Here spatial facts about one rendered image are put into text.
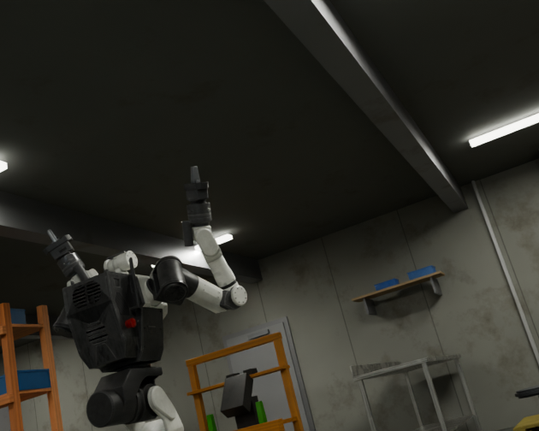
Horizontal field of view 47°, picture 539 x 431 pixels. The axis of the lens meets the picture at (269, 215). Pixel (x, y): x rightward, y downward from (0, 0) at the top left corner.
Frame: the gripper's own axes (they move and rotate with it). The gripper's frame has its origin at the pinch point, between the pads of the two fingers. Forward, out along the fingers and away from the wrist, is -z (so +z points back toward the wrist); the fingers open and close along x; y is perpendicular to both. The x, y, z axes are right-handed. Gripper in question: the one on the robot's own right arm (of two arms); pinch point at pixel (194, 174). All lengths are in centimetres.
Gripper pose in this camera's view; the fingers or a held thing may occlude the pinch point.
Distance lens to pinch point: 233.9
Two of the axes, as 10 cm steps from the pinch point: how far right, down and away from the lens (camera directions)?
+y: 7.8, -1.4, 6.0
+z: 1.1, 9.9, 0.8
